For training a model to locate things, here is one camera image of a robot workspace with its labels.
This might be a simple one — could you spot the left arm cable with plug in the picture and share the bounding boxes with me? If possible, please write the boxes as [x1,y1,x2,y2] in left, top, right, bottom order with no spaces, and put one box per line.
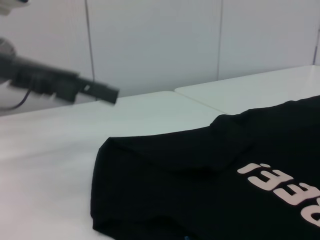
[0,88,33,112]

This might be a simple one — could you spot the black shirt with FREE print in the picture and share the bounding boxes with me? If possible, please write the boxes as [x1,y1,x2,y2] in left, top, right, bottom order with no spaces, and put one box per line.
[90,94,320,240]

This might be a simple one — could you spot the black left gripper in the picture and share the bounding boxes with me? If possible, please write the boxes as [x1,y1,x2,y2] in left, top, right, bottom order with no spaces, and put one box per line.
[0,53,120,105]

